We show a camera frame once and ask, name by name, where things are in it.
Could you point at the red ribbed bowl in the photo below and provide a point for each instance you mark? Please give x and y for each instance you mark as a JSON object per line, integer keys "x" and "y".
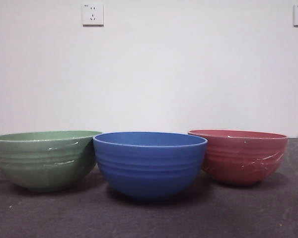
{"x": 241, "y": 158}

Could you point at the green ribbed bowl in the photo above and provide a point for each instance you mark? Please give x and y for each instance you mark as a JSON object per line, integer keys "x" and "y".
{"x": 39, "y": 163}

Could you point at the blue ribbed bowl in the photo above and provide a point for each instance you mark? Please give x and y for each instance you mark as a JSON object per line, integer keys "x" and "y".
{"x": 149, "y": 171}

